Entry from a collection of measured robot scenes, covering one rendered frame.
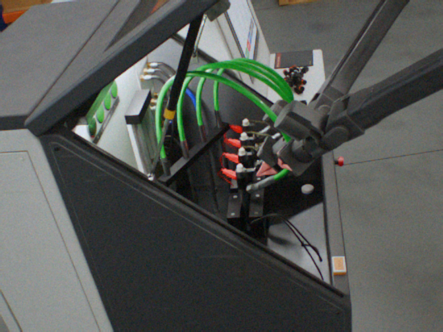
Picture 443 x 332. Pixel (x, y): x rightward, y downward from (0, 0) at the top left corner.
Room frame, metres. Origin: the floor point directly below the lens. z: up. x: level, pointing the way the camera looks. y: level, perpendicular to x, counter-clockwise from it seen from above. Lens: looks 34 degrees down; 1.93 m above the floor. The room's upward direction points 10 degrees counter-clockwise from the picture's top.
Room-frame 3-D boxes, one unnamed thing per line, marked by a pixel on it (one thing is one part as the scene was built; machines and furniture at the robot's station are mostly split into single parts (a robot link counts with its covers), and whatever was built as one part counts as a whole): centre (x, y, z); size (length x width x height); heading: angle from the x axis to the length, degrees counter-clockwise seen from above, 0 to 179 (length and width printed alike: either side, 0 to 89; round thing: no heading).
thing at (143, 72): (1.50, 0.16, 1.20); 0.13 x 0.03 x 0.31; 169
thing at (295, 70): (1.90, -0.34, 1.01); 0.23 x 0.11 x 0.06; 169
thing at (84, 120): (1.26, 0.21, 1.43); 0.54 x 0.03 x 0.02; 169
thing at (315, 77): (1.86, -0.33, 0.97); 0.70 x 0.22 x 0.03; 169
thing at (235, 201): (1.32, -0.07, 0.91); 0.34 x 0.10 x 0.15; 169
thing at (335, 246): (1.16, -0.28, 0.87); 0.62 x 0.04 x 0.16; 169
